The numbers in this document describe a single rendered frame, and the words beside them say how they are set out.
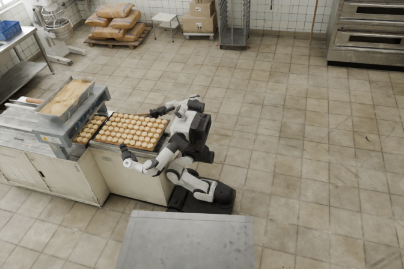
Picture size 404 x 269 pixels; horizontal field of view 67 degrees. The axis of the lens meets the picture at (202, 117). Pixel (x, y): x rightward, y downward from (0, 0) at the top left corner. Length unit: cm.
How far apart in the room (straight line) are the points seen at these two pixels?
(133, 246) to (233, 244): 36
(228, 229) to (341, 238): 228
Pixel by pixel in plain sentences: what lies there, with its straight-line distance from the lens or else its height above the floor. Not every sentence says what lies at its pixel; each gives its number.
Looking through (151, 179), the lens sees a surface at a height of 52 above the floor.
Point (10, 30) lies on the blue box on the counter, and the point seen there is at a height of 97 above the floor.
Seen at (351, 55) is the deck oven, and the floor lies 24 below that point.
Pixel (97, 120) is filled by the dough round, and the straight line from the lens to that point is 325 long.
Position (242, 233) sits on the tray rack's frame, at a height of 182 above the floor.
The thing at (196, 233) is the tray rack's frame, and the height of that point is 182.
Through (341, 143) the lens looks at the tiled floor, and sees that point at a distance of 417.
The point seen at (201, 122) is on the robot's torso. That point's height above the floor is 123.
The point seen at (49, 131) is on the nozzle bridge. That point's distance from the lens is 288.
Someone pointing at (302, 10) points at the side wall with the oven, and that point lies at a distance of 616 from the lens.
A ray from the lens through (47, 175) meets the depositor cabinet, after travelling 359.
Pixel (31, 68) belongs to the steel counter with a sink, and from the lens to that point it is 612.
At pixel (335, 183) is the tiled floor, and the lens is 374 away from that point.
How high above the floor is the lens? 288
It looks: 42 degrees down
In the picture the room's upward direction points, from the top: 6 degrees counter-clockwise
